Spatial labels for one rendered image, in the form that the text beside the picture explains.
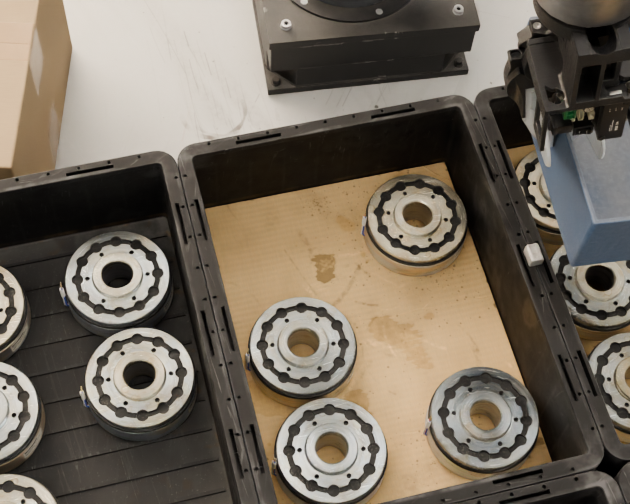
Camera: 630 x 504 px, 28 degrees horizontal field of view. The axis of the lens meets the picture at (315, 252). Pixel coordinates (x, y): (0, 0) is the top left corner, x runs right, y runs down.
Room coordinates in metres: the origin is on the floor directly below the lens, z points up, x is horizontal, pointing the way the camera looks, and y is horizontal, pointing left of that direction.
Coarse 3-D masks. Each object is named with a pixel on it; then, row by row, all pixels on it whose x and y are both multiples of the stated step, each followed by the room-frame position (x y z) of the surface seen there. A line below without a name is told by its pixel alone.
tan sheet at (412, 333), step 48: (288, 192) 0.67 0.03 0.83; (336, 192) 0.68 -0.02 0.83; (240, 240) 0.61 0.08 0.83; (288, 240) 0.62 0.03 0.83; (336, 240) 0.62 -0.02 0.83; (240, 288) 0.56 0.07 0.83; (288, 288) 0.56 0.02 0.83; (336, 288) 0.57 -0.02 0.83; (384, 288) 0.57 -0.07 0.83; (432, 288) 0.58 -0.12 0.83; (480, 288) 0.58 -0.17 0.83; (240, 336) 0.50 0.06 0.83; (384, 336) 0.52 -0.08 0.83; (432, 336) 0.52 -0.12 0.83; (480, 336) 0.53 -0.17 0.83; (384, 384) 0.47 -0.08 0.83; (432, 384) 0.47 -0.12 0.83; (384, 432) 0.42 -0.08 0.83; (384, 480) 0.37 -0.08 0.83; (432, 480) 0.38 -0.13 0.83
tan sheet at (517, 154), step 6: (510, 150) 0.75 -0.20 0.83; (516, 150) 0.75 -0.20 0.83; (522, 150) 0.75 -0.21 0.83; (528, 150) 0.75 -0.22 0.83; (510, 156) 0.74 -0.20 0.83; (516, 156) 0.74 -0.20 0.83; (522, 156) 0.75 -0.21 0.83; (516, 162) 0.74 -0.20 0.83; (546, 246) 0.64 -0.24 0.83; (552, 246) 0.64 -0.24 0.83; (558, 246) 0.64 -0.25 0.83; (552, 252) 0.63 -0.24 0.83; (588, 282) 0.60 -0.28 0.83; (594, 282) 0.60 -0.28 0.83; (594, 288) 0.59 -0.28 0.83; (600, 288) 0.60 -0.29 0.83; (582, 342) 0.53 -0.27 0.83; (588, 342) 0.53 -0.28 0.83; (594, 342) 0.53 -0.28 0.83; (588, 348) 0.53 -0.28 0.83; (588, 354) 0.52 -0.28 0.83
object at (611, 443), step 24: (480, 96) 0.75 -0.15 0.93; (504, 96) 0.75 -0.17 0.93; (480, 120) 0.72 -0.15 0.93; (504, 144) 0.69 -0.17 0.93; (504, 168) 0.66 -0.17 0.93; (528, 216) 0.61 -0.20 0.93; (528, 240) 0.59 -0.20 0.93; (552, 288) 0.54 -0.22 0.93; (576, 336) 0.49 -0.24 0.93; (576, 360) 0.47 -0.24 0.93; (600, 408) 0.42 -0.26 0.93; (600, 432) 0.40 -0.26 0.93; (624, 456) 0.38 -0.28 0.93
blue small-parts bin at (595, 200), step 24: (528, 24) 0.68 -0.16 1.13; (576, 144) 0.60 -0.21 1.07; (624, 144) 0.61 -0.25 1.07; (552, 168) 0.56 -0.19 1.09; (576, 168) 0.54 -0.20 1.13; (600, 168) 0.58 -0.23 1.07; (624, 168) 0.58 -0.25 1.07; (552, 192) 0.55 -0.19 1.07; (576, 192) 0.52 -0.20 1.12; (600, 192) 0.56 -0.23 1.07; (624, 192) 0.56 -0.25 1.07; (576, 216) 0.51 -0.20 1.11; (600, 216) 0.54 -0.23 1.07; (624, 216) 0.54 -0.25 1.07; (576, 240) 0.50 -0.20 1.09; (600, 240) 0.49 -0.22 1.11; (624, 240) 0.50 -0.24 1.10; (576, 264) 0.49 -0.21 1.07
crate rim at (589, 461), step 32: (448, 96) 0.74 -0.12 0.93; (288, 128) 0.68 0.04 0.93; (320, 128) 0.69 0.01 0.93; (352, 128) 0.70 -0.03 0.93; (480, 128) 0.71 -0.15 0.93; (192, 160) 0.64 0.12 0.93; (480, 160) 0.67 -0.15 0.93; (192, 192) 0.60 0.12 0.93; (192, 224) 0.57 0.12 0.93; (512, 224) 0.60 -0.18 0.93; (224, 320) 0.48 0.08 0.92; (544, 320) 0.50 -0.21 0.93; (224, 352) 0.44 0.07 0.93; (576, 384) 0.44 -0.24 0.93; (576, 416) 0.41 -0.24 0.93; (256, 448) 0.36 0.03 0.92; (256, 480) 0.33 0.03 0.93; (480, 480) 0.35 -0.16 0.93; (512, 480) 0.35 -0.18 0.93; (544, 480) 0.35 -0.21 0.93
